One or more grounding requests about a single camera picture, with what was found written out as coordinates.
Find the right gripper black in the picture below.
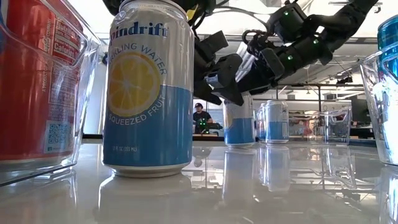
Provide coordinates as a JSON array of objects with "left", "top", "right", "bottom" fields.
[{"left": 214, "top": 29, "right": 285, "bottom": 106}]

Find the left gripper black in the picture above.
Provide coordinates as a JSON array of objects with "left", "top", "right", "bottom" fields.
[{"left": 193, "top": 20, "right": 230, "bottom": 106}]

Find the white blue Spindrift can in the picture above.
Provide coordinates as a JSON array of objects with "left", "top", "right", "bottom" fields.
[
  {"left": 223, "top": 91, "right": 256, "bottom": 149},
  {"left": 102, "top": 0, "right": 195, "bottom": 179},
  {"left": 265, "top": 99, "right": 290, "bottom": 144}
]

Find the clear plastic bin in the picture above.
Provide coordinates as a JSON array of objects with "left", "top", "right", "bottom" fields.
[
  {"left": 359, "top": 40, "right": 398, "bottom": 167},
  {"left": 253, "top": 105, "right": 353, "bottom": 146},
  {"left": 0, "top": 0, "right": 102, "bottom": 187}
]

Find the silver blue Red Bull can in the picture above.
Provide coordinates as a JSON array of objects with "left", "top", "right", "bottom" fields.
[{"left": 377, "top": 14, "right": 398, "bottom": 164}]

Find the person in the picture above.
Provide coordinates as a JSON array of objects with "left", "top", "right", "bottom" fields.
[{"left": 192, "top": 102, "right": 215, "bottom": 135}]

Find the yellow tag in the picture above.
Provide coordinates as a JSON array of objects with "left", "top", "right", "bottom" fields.
[{"left": 186, "top": 3, "right": 200, "bottom": 22}]

